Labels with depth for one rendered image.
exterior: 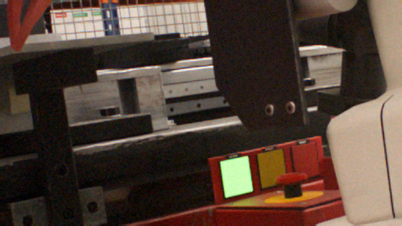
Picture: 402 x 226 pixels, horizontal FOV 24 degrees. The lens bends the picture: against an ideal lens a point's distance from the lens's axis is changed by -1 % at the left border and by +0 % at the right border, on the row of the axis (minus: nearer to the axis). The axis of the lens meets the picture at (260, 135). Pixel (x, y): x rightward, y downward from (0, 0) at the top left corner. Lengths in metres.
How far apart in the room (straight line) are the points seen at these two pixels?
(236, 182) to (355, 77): 0.20
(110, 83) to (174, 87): 0.39
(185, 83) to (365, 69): 0.67
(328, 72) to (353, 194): 0.89
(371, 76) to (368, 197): 0.44
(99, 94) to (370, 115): 0.70
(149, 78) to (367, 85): 0.39
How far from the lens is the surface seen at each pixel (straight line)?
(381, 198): 0.72
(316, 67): 1.61
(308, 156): 1.29
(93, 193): 1.22
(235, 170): 1.20
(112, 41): 1.10
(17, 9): 0.97
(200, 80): 1.78
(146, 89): 1.41
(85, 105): 1.36
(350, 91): 1.16
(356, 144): 0.73
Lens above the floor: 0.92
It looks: 3 degrees down
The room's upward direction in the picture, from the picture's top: 8 degrees counter-clockwise
